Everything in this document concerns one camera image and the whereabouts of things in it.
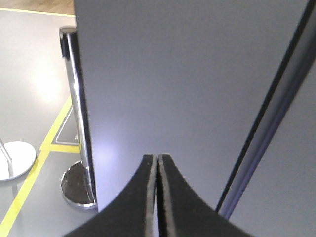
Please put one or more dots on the dark grey fridge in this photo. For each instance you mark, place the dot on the dark grey fridge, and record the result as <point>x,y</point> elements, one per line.
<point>271,191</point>

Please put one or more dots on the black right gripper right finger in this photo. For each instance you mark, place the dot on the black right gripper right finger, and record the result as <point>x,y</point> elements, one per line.
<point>181,212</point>

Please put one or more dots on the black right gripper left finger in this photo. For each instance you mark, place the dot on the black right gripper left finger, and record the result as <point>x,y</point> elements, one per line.
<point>130,214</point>

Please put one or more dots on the chrome stanchion post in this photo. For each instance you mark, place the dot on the chrome stanchion post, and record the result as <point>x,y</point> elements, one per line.
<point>78,182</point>

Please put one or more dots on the silver pole round base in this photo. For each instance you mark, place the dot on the silver pole round base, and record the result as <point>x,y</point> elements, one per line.
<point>16,158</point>

